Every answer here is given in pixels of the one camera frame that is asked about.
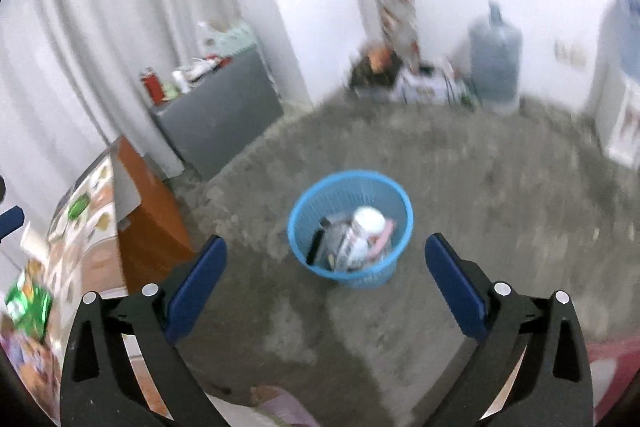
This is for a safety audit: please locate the person's leg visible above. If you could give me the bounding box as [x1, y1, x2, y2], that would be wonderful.
[250, 384, 321, 427]

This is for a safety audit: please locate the blue water jug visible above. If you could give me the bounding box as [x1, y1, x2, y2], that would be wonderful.
[467, 0, 524, 115]

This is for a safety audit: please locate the grey curtain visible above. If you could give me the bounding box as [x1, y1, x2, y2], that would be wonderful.
[0, 0, 313, 180]

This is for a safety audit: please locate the red thermos flask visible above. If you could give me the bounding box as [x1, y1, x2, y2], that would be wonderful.
[141, 68, 165, 105]

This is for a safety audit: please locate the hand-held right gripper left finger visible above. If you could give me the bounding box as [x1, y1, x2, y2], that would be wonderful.
[59, 234, 228, 427]

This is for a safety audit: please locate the green white snack packet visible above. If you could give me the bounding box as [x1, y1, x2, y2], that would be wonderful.
[5, 274, 53, 340]

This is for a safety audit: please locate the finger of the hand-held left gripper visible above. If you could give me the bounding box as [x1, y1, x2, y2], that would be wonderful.
[0, 206, 25, 240]

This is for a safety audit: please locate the grey cabinet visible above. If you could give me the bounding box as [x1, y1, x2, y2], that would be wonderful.
[149, 47, 285, 182]

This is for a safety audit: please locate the pink printed packet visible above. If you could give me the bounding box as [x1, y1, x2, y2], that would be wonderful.
[372, 219, 396, 253]

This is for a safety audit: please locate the colourful printed packet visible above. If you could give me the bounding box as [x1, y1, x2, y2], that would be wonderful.
[0, 332, 61, 413]

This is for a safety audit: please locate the printed rolled mat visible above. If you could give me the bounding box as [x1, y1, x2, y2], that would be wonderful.
[361, 0, 421, 70]

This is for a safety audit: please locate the white paper cup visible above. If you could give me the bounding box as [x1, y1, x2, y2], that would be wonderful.
[350, 206, 387, 239]

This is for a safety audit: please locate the green foil snack packet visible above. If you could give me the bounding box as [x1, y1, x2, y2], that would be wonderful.
[67, 197, 91, 220]

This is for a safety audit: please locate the grey shaggy rug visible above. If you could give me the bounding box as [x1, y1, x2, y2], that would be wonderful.
[165, 97, 640, 427]

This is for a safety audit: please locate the white water dispenser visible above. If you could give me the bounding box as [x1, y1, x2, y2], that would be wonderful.
[585, 0, 640, 168]

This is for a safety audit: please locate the blue mesh wastebasket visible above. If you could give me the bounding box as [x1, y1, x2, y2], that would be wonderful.
[287, 170, 415, 290]

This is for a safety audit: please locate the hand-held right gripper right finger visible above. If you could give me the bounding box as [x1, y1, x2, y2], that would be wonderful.
[424, 233, 594, 427]

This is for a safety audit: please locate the pale green basket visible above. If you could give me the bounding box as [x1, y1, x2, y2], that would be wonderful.
[205, 24, 256, 58]

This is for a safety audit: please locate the wall socket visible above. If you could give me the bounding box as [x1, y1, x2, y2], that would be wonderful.
[554, 39, 587, 68]

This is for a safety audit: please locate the pink red cloth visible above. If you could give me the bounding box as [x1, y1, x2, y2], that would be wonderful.
[585, 339, 633, 413]

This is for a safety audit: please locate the table with tile-pattern cloth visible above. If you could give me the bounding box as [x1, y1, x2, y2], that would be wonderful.
[0, 137, 196, 413]

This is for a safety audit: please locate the white printed box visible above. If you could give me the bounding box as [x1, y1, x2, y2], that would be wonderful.
[395, 67, 473, 108]

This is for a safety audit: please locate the black flat wrapper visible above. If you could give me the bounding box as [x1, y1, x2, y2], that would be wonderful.
[306, 229, 328, 268]

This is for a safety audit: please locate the dark box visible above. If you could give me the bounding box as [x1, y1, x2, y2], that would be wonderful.
[347, 47, 401, 100]

